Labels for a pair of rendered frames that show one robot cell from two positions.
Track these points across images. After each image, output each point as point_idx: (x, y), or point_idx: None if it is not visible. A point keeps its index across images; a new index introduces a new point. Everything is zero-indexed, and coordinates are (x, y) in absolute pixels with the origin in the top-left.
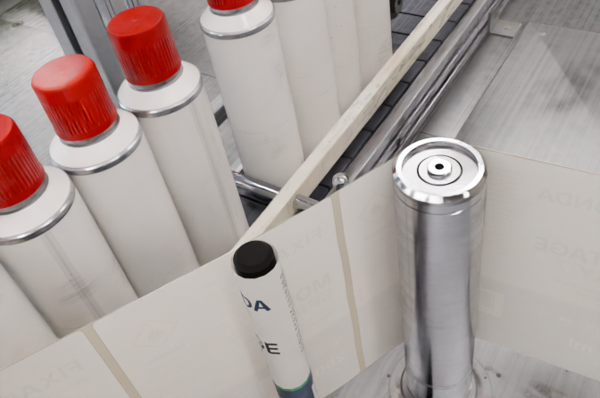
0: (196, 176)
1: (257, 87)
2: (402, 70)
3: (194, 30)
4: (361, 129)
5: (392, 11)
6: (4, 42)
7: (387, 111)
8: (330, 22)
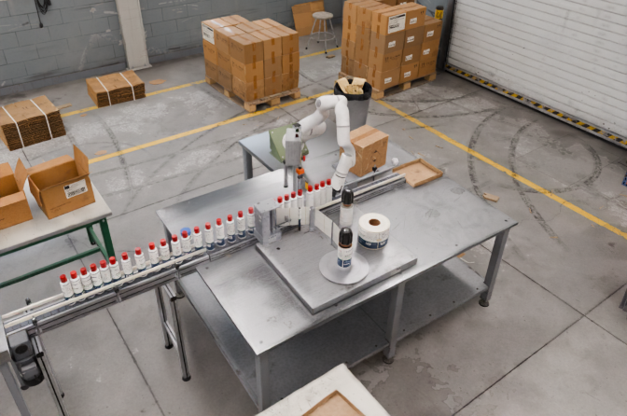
0: (299, 204)
1: (309, 199)
2: (330, 203)
3: (313, 186)
4: (321, 208)
5: (333, 196)
6: (282, 174)
7: (327, 208)
8: (321, 195)
